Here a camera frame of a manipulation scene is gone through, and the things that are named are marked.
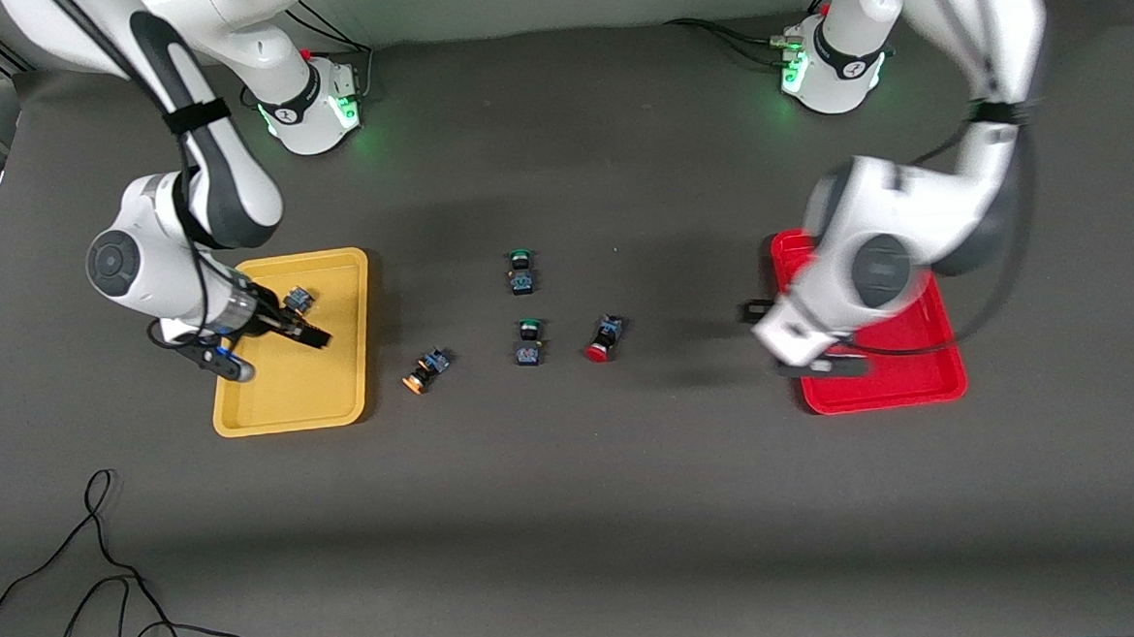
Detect red push button switch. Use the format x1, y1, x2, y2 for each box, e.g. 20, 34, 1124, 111
583, 313, 627, 366

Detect yellow plastic tray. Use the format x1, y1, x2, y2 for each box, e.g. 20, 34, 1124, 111
204, 246, 379, 440

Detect red plastic tray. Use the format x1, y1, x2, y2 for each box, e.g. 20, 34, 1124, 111
770, 219, 969, 417

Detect black right arm wrist cable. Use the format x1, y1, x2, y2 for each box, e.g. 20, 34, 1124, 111
50, 0, 239, 360

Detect green push button switch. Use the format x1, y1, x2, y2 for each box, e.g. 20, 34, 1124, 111
512, 317, 546, 368
504, 247, 540, 298

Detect black right arm base cables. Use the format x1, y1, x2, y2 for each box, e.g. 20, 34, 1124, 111
235, 0, 380, 113

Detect black arm base cables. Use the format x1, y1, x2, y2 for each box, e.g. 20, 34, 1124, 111
235, 0, 380, 113
662, 0, 841, 74

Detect thin black looped cable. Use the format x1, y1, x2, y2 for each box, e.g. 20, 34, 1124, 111
0, 463, 205, 637

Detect black left arm base cables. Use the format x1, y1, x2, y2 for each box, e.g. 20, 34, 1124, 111
662, 0, 841, 74

